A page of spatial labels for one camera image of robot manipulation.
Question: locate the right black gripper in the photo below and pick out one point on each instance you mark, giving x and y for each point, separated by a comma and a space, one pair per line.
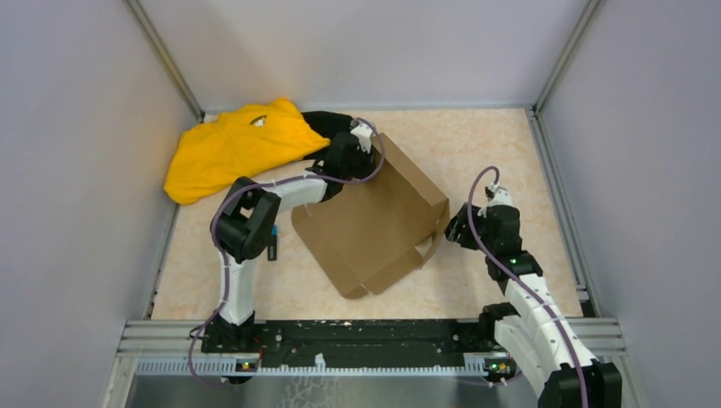
456, 227

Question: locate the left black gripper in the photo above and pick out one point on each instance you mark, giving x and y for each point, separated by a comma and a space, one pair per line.
369, 162

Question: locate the brown cardboard box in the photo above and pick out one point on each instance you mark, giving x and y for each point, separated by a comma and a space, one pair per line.
371, 235

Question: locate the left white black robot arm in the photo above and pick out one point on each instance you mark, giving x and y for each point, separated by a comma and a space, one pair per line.
242, 228

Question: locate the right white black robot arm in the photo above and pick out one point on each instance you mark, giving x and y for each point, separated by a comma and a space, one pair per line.
561, 369

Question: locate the black cloth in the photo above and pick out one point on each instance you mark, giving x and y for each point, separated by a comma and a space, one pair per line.
331, 126

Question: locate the black blue marker pen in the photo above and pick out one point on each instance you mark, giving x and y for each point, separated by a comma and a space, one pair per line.
272, 248

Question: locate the yellow shirt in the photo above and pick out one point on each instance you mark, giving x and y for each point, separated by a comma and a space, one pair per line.
211, 156

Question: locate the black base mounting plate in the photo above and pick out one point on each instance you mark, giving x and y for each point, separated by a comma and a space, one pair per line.
376, 344

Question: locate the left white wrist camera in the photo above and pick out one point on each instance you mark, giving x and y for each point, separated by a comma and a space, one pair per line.
363, 132

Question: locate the aluminium frame rail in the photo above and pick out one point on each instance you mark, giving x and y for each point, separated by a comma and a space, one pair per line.
166, 347

